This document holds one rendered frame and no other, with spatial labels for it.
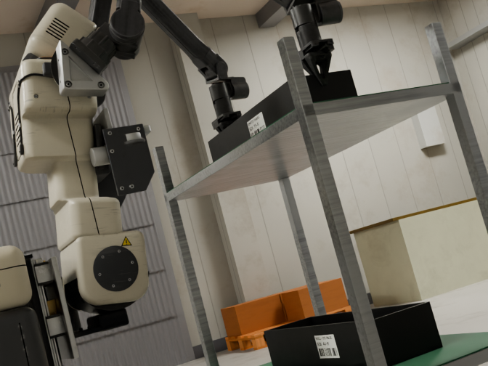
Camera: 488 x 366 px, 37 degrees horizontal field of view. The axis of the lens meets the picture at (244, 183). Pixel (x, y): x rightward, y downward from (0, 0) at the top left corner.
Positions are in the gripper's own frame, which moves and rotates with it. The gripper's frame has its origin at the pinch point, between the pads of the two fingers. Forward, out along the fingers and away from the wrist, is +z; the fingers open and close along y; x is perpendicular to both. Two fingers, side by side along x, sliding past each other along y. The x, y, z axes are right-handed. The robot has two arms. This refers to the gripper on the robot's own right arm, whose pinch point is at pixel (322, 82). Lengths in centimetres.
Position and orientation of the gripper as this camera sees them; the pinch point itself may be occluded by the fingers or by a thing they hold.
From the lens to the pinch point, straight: 181.8
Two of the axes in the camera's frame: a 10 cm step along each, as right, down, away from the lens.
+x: -8.8, 1.9, -4.4
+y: -4.0, 2.3, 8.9
